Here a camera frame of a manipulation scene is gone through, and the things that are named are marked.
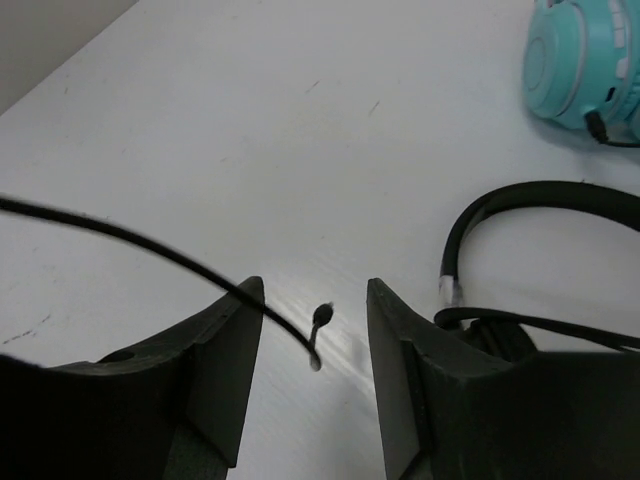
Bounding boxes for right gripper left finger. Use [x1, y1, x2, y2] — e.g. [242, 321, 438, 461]
[1, 296, 263, 479]

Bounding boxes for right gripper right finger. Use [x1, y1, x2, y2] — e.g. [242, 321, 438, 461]
[367, 279, 639, 479]

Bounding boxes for teal headphones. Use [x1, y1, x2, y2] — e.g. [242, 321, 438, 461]
[522, 0, 639, 149]

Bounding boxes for black headphones left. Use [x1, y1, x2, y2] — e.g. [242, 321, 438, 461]
[434, 181, 639, 362]

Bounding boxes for black headphone cable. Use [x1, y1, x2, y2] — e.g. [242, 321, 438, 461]
[0, 195, 336, 374]

